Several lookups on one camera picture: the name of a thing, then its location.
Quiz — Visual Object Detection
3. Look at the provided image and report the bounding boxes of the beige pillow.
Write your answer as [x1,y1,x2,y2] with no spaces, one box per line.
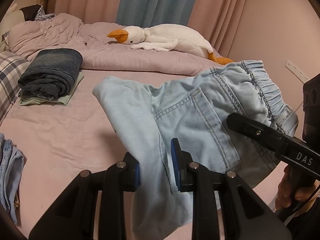
[1,3,25,52]

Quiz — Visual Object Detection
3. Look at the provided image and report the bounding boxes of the person right hand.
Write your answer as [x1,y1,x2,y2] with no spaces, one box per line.
[275,165,319,211]

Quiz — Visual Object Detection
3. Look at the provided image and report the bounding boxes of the folded dark blue jeans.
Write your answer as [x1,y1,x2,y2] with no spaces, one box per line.
[18,48,82,100]

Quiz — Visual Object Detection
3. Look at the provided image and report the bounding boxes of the pink duvet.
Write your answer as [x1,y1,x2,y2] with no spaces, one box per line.
[7,13,220,76]

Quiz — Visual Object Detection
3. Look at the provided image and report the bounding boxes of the plaid pillow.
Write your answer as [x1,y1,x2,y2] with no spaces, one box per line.
[0,51,30,122]

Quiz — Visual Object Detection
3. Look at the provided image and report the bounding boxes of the light blue strawberry pants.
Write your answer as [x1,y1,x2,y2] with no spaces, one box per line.
[93,61,298,239]

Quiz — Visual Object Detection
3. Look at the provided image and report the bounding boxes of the folded light denim pants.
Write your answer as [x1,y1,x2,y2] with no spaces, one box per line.
[1,133,24,225]

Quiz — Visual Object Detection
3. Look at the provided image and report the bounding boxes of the pink curtain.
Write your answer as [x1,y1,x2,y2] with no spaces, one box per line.
[47,0,245,56]

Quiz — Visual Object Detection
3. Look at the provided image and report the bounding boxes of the blue curtain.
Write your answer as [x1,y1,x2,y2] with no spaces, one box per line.
[116,0,196,28]

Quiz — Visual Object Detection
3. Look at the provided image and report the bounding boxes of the folded light green garment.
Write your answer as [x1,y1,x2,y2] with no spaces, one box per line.
[19,71,85,106]

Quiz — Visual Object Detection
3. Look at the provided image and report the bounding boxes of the dark clothes at headboard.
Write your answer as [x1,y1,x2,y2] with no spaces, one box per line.
[20,4,56,21]

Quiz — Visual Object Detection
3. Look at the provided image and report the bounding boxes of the white goose plush toy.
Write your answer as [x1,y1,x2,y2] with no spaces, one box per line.
[107,24,233,65]

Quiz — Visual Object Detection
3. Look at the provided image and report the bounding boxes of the white wall power strip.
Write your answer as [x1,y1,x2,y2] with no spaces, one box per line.
[285,60,309,83]

